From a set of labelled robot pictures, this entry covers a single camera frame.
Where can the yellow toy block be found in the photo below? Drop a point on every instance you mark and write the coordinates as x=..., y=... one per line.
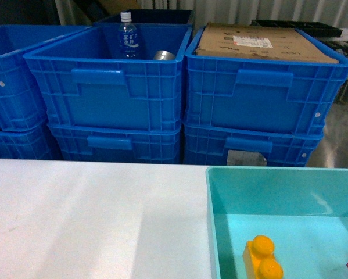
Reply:
x=259, y=260

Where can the right lower blue crate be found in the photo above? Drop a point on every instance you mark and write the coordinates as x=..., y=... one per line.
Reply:
x=205, y=145

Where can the right upper blue crate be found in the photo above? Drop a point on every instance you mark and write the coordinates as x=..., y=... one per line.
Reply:
x=262, y=95

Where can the silver tape roll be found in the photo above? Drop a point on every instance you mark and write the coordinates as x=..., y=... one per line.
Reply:
x=162, y=55

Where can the middle lower blue crate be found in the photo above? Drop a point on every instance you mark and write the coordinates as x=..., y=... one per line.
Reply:
x=91, y=144

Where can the clear water bottle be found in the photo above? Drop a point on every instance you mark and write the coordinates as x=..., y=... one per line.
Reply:
x=128, y=37

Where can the middle upper blue crate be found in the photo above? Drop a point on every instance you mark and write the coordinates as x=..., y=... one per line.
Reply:
x=85, y=80

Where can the brown cardboard sheet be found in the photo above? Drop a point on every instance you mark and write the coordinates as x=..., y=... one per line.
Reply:
x=252, y=42

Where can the rear dark blue crate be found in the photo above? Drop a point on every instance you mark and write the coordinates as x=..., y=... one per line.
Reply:
x=162, y=16

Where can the left lower blue crate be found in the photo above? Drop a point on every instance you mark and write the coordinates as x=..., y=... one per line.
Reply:
x=37, y=143

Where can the teal plastic bin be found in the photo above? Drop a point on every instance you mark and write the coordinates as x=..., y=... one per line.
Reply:
x=303, y=210

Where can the left upper blue crate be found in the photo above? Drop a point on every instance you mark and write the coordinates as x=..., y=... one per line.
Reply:
x=22, y=106

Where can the black plastic tray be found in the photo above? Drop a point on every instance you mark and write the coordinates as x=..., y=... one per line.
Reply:
x=314, y=29

